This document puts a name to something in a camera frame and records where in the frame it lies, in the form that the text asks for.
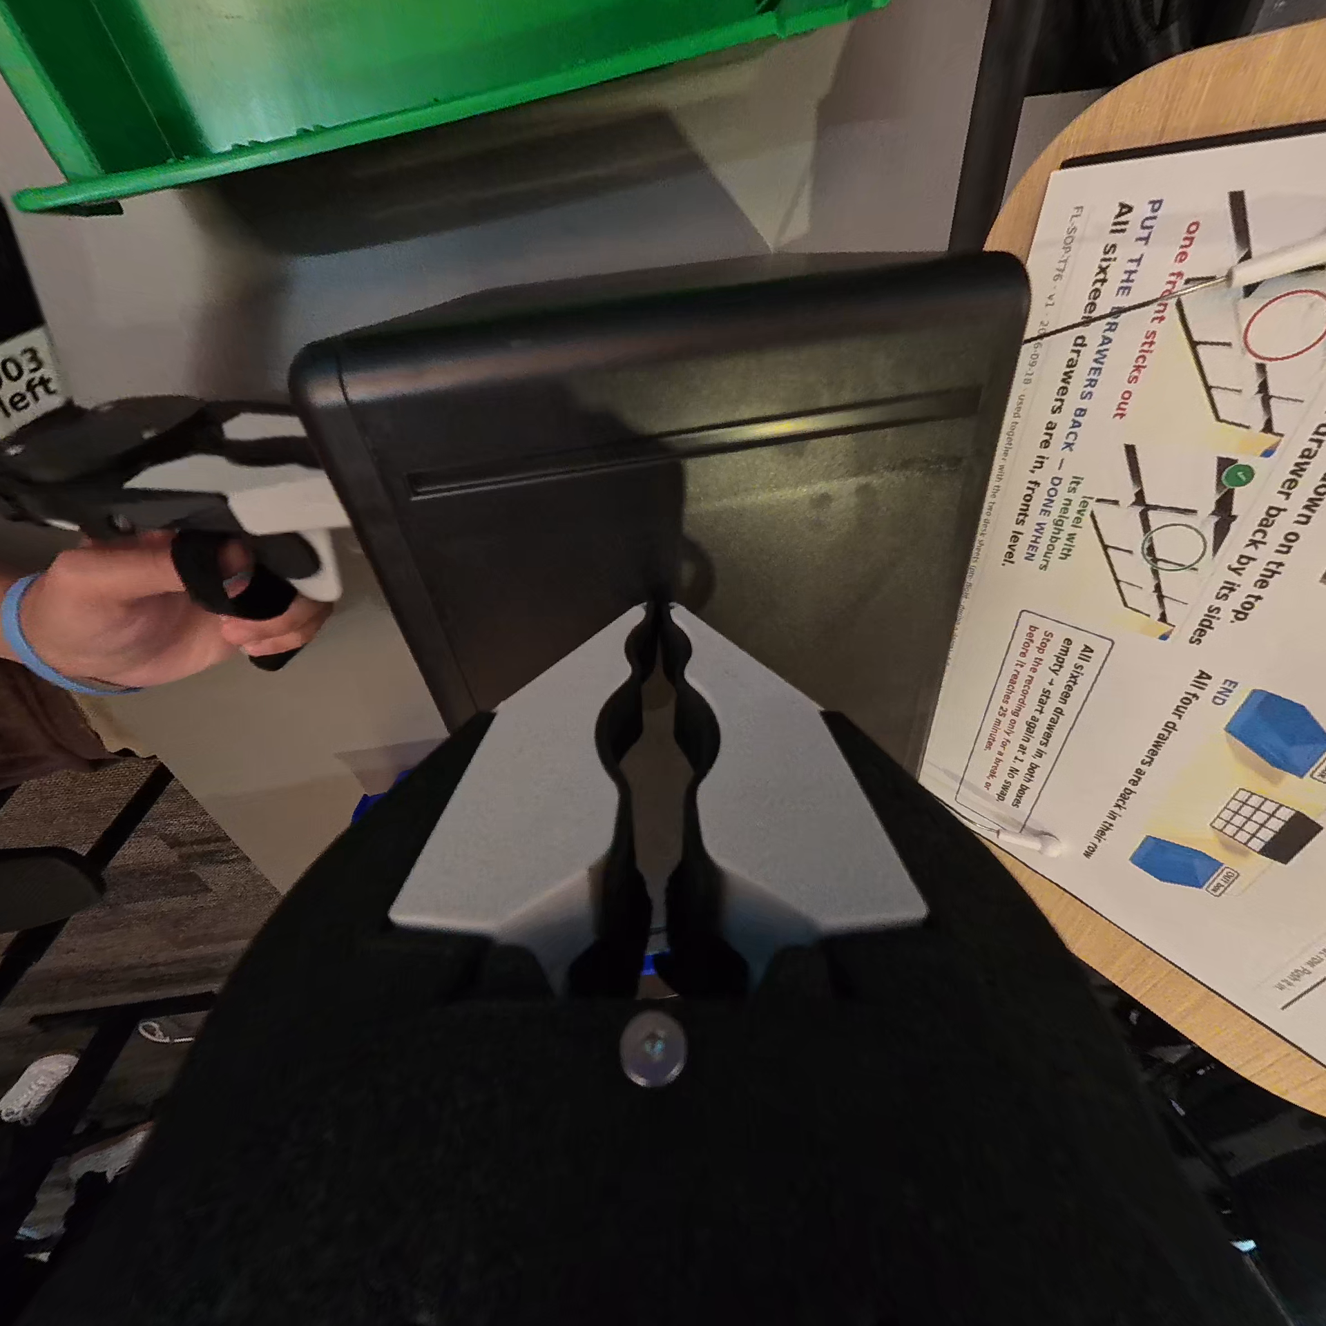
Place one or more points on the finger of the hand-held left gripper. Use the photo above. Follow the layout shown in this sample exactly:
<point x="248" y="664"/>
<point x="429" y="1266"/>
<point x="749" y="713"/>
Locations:
<point x="266" y="427"/>
<point x="276" y="502"/>

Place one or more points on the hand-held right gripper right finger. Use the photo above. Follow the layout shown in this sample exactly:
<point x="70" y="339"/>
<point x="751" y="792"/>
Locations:
<point x="798" y="818"/>

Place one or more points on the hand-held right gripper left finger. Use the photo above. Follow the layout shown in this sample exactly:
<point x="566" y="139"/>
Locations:
<point x="499" y="818"/>

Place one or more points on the black drawer cabinet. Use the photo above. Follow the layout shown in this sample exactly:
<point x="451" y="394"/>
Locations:
<point x="643" y="362"/>

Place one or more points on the person's left hand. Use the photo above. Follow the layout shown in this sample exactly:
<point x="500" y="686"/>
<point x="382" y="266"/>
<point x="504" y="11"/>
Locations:
<point x="104" y="611"/>

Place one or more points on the blue plastic bin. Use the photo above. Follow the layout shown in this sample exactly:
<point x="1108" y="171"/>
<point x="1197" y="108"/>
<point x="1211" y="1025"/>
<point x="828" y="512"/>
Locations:
<point x="378" y="800"/>

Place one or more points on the blue wristband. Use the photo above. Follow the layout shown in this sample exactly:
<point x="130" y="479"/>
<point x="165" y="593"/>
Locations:
<point x="13" y="633"/>

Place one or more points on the person's brown clothing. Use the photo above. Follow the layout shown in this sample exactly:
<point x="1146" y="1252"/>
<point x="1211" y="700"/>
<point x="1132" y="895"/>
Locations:
<point x="43" y="725"/>

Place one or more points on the green plastic bin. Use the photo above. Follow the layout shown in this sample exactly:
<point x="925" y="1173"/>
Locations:
<point x="311" y="84"/>

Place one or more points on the printed instruction sheet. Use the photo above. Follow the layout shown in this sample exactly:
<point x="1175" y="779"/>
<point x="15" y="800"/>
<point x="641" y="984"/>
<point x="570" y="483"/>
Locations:
<point x="1140" y="642"/>

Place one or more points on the black chair foot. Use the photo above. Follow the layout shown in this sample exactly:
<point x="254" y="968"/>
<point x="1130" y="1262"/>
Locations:
<point x="47" y="891"/>

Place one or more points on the white sneaker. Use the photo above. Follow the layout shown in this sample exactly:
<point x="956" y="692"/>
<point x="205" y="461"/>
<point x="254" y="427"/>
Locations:
<point x="37" y="1088"/>
<point x="100" y="1171"/>

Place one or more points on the black pole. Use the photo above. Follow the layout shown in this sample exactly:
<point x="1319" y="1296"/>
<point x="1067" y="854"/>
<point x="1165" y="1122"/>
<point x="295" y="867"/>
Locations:
<point x="990" y="114"/>

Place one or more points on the round wooden table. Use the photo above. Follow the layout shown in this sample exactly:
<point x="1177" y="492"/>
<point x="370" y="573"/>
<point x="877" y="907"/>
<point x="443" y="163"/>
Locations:
<point x="1098" y="110"/>

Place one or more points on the black metal frame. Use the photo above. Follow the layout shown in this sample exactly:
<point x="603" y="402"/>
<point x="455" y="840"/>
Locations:
<point x="130" y="814"/>

